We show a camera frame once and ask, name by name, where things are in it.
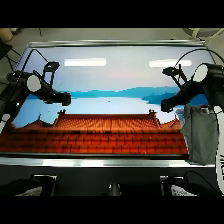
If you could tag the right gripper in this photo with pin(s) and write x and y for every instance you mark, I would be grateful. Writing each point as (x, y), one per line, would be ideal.
(168, 104)

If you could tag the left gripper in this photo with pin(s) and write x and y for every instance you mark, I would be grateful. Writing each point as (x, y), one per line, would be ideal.
(63, 98)

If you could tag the dark grey shirt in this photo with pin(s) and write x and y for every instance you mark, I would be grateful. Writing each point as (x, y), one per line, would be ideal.
(200, 135)

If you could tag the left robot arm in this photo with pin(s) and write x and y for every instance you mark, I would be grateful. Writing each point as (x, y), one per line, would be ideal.
(19, 80)

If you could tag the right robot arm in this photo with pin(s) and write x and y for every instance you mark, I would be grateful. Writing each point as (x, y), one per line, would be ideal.
(213, 80)

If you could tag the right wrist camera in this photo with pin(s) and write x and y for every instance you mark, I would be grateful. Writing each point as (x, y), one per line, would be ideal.
(172, 71)

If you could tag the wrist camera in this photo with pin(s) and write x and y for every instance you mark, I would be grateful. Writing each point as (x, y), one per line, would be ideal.
(172, 71)
(51, 66)

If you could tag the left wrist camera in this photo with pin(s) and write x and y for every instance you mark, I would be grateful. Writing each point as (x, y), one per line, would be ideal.
(51, 66)

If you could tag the silver frame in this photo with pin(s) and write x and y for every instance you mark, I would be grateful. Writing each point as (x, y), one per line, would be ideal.
(100, 162)

